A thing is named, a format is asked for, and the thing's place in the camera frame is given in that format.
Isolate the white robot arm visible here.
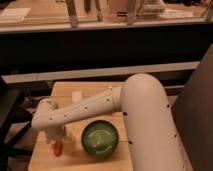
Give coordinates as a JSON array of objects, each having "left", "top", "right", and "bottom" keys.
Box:
[{"left": 32, "top": 73, "right": 187, "bottom": 171}]

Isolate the green ceramic bowl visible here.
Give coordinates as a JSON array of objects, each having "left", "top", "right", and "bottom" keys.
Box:
[{"left": 81, "top": 120, "right": 119, "bottom": 159}]

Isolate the black chair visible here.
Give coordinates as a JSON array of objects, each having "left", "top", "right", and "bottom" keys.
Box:
[{"left": 0, "top": 76, "right": 32, "bottom": 171}]

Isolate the white paper sheet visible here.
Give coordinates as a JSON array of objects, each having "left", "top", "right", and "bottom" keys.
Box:
[{"left": 0, "top": 8, "right": 30, "bottom": 23}]

